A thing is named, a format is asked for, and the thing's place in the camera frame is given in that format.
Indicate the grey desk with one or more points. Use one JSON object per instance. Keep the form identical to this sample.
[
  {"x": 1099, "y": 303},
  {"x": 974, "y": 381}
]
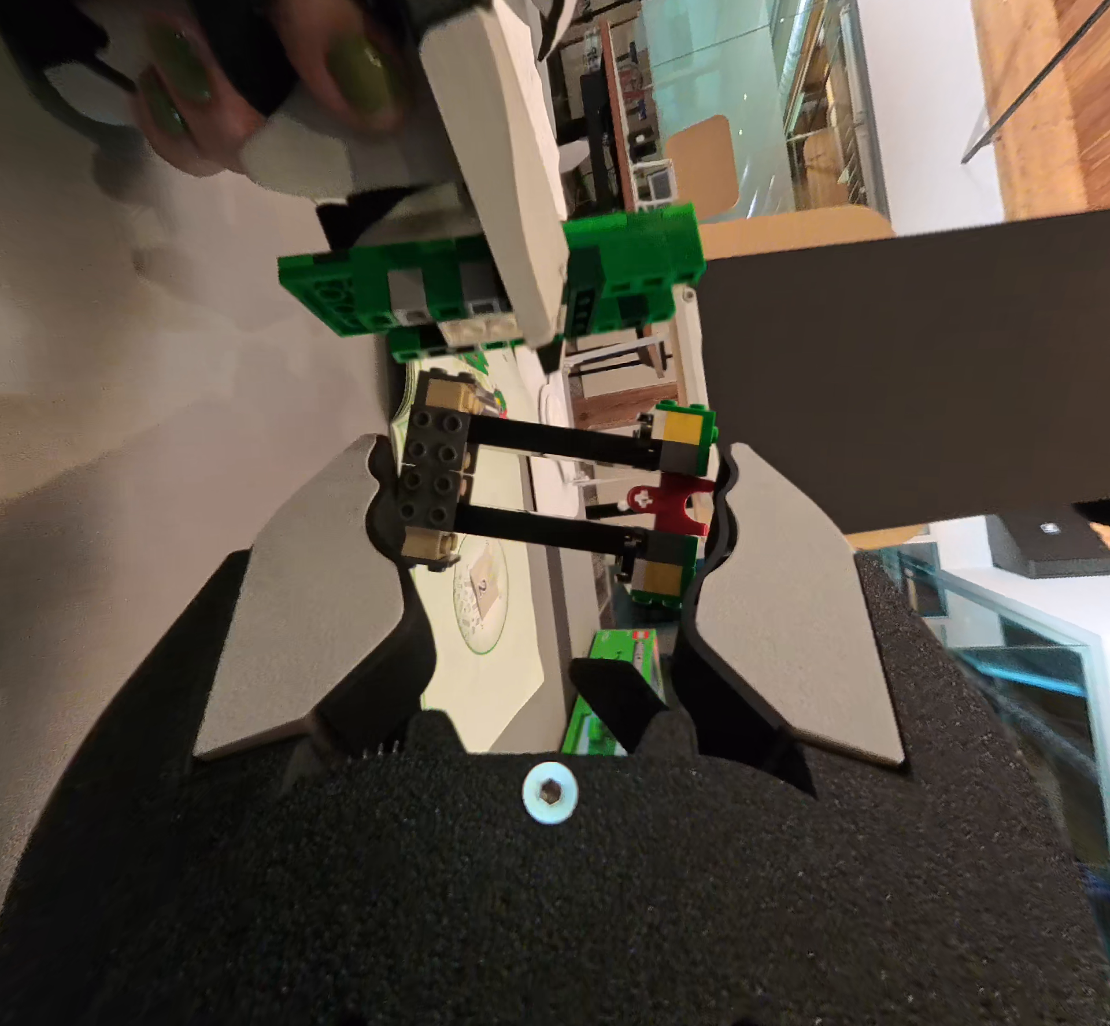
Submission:
[{"x": 173, "y": 349}]

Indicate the open green instruction booklet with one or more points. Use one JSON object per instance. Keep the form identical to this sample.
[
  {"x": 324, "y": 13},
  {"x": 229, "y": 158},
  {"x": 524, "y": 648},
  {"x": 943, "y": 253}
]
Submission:
[{"x": 512, "y": 679}]

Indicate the green toy box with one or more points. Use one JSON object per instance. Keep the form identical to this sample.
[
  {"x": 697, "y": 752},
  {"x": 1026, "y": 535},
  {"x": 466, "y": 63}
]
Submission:
[{"x": 583, "y": 731}]

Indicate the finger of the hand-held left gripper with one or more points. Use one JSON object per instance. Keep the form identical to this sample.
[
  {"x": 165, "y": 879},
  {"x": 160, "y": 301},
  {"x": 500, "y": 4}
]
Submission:
[
  {"x": 503, "y": 158},
  {"x": 433, "y": 215}
]

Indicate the tan chair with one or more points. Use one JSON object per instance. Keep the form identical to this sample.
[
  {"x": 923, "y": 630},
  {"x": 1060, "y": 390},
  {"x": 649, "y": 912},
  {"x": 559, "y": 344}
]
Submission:
[{"x": 702, "y": 167}]

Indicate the person's left hand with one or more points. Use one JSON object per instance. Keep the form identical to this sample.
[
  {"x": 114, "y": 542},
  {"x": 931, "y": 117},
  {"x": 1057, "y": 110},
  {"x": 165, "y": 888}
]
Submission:
[{"x": 217, "y": 124}]

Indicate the tan framed black tablet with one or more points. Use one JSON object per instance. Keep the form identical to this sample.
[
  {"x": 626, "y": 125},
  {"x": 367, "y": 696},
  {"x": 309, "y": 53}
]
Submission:
[{"x": 910, "y": 367}]

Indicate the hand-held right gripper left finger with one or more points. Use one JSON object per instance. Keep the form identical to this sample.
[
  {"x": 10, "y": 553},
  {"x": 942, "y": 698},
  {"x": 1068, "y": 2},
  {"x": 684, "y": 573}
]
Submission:
[{"x": 303, "y": 609}]

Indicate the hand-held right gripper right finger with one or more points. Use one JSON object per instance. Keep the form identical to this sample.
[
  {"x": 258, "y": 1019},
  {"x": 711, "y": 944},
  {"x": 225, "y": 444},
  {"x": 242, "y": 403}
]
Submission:
[{"x": 789, "y": 609}]

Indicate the green brick assembly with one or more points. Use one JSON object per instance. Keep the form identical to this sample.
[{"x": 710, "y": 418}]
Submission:
[{"x": 633, "y": 262}]

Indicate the black brick car chassis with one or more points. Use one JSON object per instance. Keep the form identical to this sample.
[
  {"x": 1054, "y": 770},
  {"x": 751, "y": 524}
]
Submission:
[{"x": 433, "y": 471}]

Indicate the black box with white logo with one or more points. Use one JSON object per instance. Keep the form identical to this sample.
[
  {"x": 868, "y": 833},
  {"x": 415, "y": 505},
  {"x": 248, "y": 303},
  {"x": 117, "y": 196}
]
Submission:
[{"x": 1049, "y": 540}]

